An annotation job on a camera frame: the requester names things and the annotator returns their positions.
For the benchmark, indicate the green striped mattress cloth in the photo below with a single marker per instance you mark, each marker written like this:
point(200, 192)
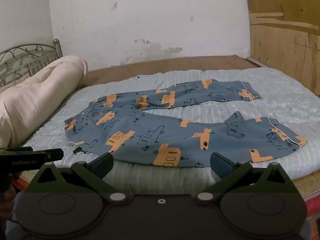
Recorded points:
point(162, 177)

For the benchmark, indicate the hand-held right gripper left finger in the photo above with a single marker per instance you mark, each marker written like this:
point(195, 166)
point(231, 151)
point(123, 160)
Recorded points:
point(103, 163)

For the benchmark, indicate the blue pants with orange print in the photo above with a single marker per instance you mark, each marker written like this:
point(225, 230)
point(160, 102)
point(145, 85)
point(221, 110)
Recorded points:
point(150, 127)

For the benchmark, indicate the metal bed headboard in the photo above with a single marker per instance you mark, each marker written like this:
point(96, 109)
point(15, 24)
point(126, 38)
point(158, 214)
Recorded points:
point(37, 52)

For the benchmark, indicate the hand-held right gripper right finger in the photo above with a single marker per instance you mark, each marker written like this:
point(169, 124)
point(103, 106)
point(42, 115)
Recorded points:
point(220, 164)

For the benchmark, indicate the beige rolled comforter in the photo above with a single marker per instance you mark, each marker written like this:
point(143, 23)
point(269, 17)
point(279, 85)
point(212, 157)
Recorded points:
point(37, 97)

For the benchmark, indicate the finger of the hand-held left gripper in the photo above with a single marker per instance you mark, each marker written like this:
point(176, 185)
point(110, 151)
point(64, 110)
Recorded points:
point(51, 154)

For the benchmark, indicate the light blue quilted blanket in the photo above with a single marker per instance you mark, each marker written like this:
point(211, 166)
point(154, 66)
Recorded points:
point(275, 92)

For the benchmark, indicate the red bed frame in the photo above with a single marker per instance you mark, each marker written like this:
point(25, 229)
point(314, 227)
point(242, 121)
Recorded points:
point(312, 197)

